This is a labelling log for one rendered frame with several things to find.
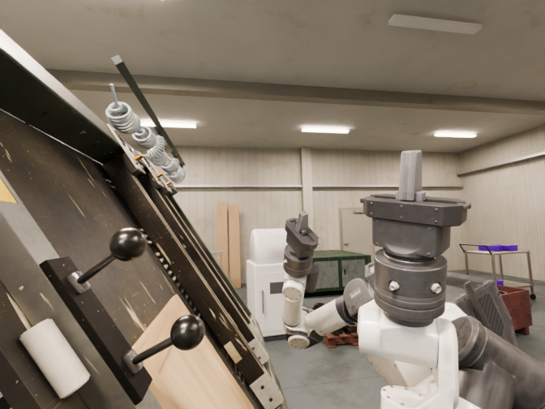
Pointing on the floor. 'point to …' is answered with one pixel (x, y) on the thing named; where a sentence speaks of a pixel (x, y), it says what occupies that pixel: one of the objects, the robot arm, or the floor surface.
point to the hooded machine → (267, 281)
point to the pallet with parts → (341, 333)
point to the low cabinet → (337, 271)
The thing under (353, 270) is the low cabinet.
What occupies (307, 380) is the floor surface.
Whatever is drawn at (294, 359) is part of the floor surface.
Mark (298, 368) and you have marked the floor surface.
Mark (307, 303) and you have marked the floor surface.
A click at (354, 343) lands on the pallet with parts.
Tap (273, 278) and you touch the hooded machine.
